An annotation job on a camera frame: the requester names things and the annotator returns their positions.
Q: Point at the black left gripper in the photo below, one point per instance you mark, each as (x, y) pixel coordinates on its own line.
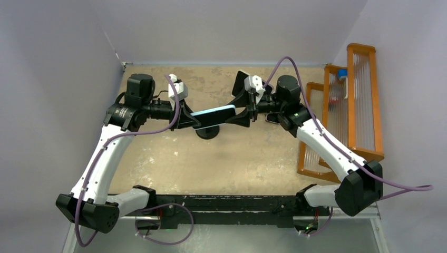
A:
(184, 118)

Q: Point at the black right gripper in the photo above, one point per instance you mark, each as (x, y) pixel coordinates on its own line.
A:
(249, 100)

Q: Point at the blue case phone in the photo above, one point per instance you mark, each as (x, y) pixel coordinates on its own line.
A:
(214, 116)

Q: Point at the white case phone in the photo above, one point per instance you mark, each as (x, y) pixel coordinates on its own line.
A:
(239, 83)

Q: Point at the black round base phone stand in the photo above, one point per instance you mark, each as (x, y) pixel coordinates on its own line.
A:
(208, 133)

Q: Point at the lilac case phone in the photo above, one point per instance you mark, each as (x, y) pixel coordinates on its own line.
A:
(272, 118)

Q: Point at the purple case phone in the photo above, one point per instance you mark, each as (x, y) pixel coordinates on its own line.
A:
(269, 89)

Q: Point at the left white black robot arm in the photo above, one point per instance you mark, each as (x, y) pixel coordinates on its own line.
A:
(136, 112)

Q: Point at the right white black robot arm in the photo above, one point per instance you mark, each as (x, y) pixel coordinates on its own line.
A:
(360, 184)

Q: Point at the red black stamp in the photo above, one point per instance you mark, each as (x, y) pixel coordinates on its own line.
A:
(333, 102)

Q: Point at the orange wooden tiered rack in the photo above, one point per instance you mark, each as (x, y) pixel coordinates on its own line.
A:
(356, 121)

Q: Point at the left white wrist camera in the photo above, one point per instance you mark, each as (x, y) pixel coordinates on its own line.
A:
(181, 89)

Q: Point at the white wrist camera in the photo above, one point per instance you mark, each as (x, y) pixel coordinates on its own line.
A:
(181, 89)
(254, 84)

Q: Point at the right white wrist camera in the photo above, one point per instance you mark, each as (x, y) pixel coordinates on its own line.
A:
(254, 84)

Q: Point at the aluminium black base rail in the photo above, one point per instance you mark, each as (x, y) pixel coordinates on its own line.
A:
(168, 211)

